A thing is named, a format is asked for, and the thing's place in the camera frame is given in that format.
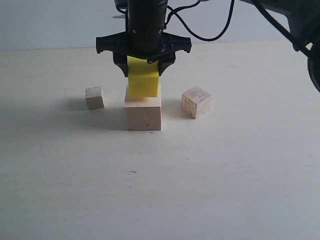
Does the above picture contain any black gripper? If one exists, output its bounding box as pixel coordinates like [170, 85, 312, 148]
[96, 0, 192, 78]

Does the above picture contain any yellow cube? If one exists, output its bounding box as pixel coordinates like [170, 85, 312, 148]
[127, 56, 159, 98]

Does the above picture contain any large wooden cube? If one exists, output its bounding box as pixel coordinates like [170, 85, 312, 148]
[124, 84, 162, 131]

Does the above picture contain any medium wooden cube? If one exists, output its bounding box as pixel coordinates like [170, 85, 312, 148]
[181, 86, 211, 119]

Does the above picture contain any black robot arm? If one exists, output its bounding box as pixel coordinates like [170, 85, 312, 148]
[95, 0, 320, 90]

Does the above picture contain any small wooden cube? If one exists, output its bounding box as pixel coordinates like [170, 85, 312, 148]
[85, 86, 105, 110]

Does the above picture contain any black cable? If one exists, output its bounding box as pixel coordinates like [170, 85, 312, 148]
[114, 0, 236, 42]

